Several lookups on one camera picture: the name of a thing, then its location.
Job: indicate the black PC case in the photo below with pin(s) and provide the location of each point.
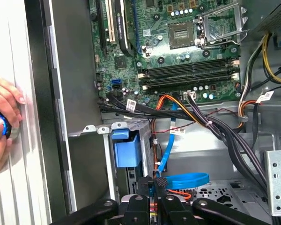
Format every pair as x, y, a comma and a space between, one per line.
75, 93

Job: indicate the black RAM slot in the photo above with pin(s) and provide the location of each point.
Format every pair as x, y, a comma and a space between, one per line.
189, 71
189, 77
189, 82
189, 65

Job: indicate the green motherboard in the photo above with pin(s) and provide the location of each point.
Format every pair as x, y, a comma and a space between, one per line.
154, 32

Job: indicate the white expansion slot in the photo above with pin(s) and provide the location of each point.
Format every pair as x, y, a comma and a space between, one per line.
111, 23

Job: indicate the hard disk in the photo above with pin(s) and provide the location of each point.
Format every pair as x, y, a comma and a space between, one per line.
126, 152

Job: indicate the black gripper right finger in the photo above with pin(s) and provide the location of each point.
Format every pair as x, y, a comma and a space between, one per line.
171, 211

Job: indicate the metal socket cover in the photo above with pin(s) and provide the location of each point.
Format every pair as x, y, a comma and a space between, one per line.
241, 21

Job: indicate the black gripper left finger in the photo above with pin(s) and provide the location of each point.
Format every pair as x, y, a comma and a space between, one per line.
135, 211

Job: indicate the grey power supply unit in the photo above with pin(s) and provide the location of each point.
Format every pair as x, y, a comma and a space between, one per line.
276, 16

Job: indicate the bare person hand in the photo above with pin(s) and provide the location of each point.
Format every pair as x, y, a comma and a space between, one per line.
7, 93

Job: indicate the metal optical drive cage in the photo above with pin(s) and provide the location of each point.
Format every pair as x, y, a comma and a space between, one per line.
278, 182

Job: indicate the blue expansion slot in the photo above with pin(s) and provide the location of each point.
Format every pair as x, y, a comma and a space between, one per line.
136, 28

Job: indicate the black graphics card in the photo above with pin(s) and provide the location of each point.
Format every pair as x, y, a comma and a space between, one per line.
121, 28

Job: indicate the black expansion slot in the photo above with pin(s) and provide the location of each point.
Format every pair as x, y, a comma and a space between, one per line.
101, 28

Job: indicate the metal disk bay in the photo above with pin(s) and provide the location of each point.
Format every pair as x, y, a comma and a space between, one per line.
144, 140

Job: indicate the CPU socket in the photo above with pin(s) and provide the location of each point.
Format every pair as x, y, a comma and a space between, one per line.
181, 35

